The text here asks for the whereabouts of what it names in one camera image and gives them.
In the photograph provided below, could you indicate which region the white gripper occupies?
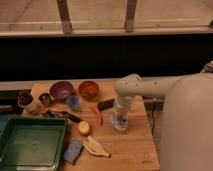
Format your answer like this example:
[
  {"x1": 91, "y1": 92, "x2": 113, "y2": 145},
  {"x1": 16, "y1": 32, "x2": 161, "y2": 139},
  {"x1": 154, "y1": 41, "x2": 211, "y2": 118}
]
[{"x1": 114, "y1": 96, "x2": 133, "y2": 120}]

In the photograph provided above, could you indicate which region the grey blue patterned towel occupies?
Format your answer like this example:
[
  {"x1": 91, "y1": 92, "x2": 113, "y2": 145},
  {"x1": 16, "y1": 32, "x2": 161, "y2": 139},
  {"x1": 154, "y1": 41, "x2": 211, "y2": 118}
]
[{"x1": 110, "y1": 113, "x2": 128, "y2": 132}]

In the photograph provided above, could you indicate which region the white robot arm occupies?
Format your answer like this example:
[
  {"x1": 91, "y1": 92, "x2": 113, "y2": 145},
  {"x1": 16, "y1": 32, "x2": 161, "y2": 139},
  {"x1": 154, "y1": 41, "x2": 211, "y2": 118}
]
[{"x1": 114, "y1": 73, "x2": 213, "y2": 171}]

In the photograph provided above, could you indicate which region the green plastic tray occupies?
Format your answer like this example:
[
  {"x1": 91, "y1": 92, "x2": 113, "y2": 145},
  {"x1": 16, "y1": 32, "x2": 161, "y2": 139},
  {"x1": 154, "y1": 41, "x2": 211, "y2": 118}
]
[{"x1": 0, "y1": 118, "x2": 67, "y2": 171}]

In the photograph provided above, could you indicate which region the black rectangular block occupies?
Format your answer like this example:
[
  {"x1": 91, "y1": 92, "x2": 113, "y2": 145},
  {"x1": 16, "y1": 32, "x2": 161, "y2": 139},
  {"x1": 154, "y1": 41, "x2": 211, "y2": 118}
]
[{"x1": 97, "y1": 99, "x2": 114, "y2": 110}]

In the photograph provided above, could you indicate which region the red chili pepper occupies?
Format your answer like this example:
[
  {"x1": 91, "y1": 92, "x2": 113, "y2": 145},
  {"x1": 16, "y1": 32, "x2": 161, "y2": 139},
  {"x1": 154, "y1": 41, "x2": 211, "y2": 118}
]
[{"x1": 91, "y1": 105, "x2": 103, "y2": 126}]

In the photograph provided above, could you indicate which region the orange bowl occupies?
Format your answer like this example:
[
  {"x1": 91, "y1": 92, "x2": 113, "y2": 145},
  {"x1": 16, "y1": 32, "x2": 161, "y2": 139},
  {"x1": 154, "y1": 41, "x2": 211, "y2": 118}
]
[{"x1": 78, "y1": 81, "x2": 99, "y2": 100}]

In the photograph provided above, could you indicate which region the yellow red apple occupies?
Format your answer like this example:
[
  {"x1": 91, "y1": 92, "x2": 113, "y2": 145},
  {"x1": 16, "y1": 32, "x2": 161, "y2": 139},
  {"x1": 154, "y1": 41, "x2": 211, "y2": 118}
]
[{"x1": 77, "y1": 121, "x2": 91, "y2": 136}]

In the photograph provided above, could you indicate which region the blue plastic cup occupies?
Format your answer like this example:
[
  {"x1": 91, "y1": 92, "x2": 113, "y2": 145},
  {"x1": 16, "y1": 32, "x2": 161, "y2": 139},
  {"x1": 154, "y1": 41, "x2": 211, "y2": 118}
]
[{"x1": 66, "y1": 95, "x2": 80, "y2": 111}]

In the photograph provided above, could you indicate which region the wooden cutting board table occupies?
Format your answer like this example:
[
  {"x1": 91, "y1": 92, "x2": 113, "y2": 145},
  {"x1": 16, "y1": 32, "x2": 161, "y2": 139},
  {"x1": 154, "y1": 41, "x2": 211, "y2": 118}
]
[{"x1": 31, "y1": 82, "x2": 160, "y2": 171}]

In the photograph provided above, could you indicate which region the purple bowl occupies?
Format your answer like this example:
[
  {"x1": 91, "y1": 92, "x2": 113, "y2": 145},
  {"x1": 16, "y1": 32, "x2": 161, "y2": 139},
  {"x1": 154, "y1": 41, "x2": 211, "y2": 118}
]
[{"x1": 49, "y1": 81, "x2": 74, "y2": 101}]

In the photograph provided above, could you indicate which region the blue sponge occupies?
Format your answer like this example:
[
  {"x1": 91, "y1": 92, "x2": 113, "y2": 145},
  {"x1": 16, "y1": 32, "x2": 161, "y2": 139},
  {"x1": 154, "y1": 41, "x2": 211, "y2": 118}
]
[{"x1": 63, "y1": 140, "x2": 83, "y2": 165}]

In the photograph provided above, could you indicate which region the small dark tin can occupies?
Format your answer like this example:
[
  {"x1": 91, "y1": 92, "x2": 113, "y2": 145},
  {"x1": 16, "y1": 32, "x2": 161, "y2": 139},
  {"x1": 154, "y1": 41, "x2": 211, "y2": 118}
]
[{"x1": 39, "y1": 93, "x2": 52, "y2": 107}]

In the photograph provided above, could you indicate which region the white cup with dark contents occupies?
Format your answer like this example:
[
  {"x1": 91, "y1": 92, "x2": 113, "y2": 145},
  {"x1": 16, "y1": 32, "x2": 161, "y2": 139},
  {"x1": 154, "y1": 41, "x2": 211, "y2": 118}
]
[{"x1": 18, "y1": 91, "x2": 39, "y2": 114}]

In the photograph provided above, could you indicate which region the black handled utensil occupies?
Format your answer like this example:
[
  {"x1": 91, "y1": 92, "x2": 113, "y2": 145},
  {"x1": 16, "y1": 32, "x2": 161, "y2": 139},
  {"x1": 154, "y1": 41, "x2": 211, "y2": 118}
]
[{"x1": 43, "y1": 110, "x2": 83, "y2": 123}]

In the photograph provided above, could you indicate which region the metal rail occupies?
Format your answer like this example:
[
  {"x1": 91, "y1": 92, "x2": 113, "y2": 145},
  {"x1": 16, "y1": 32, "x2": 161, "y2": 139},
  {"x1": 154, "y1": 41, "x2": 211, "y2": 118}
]
[{"x1": 0, "y1": 77, "x2": 168, "y2": 111}]

